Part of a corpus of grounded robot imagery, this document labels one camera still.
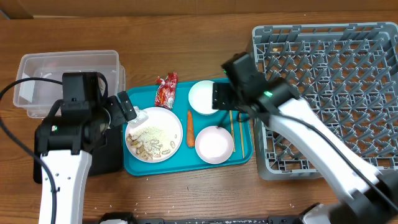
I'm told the wooden chopstick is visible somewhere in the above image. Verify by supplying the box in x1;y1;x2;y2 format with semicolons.
238;112;245;159
229;110;236;152

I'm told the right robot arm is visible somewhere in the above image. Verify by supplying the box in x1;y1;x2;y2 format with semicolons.
212;52;397;223

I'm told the white napkin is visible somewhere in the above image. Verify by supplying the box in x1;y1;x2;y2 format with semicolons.
127;106;149;128

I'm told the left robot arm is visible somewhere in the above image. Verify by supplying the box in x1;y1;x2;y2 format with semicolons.
34;72;136;223

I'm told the food scraps and rice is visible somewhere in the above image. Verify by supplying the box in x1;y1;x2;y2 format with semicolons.
125;126;181;163

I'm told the orange carrot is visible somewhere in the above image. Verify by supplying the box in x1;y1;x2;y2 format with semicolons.
187;110;195;147

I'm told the black plastic tray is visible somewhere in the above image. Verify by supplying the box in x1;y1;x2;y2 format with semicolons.
33;125;124;184

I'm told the teal plastic tray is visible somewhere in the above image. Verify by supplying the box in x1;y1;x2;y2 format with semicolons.
123;81;254;176

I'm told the large white plate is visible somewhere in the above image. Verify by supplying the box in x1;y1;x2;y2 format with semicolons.
125;107;183;149

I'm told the white bowl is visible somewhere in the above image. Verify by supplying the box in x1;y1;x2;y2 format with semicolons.
188;80;218;115

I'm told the grey dishwasher rack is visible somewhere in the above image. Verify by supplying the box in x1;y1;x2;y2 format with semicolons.
248;22;397;172

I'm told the red snack wrapper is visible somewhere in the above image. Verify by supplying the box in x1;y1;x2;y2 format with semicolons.
155;72;178;110

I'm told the clear plastic container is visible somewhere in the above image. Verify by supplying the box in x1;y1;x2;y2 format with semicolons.
13;50;126;119

